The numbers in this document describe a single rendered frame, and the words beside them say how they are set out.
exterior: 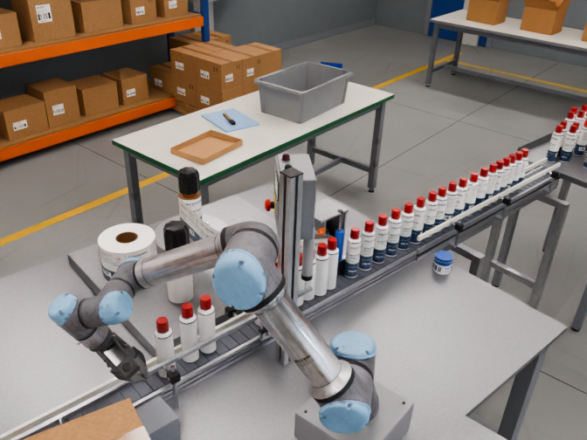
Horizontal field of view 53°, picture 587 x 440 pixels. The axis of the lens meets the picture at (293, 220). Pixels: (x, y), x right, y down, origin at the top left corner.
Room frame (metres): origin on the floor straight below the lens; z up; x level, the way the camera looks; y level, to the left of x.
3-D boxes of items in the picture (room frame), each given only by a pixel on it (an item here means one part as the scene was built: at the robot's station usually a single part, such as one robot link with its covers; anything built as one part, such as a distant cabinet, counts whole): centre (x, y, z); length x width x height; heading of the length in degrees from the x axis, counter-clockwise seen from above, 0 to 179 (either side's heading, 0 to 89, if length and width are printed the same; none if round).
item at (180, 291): (1.63, 0.38, 1.03); 0.09 x 0.09 x 0.30
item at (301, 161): (1.48, 0.00, 1.38); 0.17 x 0.10 x 0.19; 7
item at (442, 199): (2.15, -0.61, 0.98); 0.05 x 0.05 x 0.20
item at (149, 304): (1.88, 0.35, 0.86); 0.80 x 0.67 x 0.05; 132
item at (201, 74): (5.92, 0.86, 0.32); 1.20 x 0.83 x 0.64; 50
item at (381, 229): (1.90, -0.33, 0.98); 0.05 x 0.05 x 0.20
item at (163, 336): (1.27, 0.36, 0.98); 0.05 x 0.05 x 0.20
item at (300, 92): (3.81, -0.04, 0.91); 0.60 x 0.40 x 0.22; 145
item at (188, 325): (1.33, 0.30, 0.98); 0.05 x 0.05 x 0.20
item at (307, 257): (1.51, -0.05, 1.18); 0.04 x 0.04 x 0.21
